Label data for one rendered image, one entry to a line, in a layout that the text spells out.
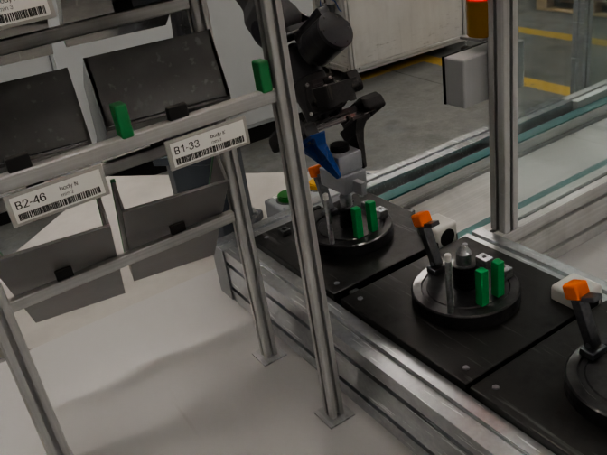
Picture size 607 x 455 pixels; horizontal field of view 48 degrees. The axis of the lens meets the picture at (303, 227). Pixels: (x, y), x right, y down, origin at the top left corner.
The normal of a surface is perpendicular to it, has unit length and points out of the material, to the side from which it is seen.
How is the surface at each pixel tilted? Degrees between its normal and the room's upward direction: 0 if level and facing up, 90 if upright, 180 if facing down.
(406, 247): 0
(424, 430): 90
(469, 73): 90
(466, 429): 0
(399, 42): 90
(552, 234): 90
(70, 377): 0
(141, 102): 65
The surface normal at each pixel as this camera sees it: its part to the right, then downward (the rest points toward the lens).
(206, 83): 0.29, -0.03
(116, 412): -0.15, -0.88
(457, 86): -0.82, 0.36
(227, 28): 0.49, 0.34
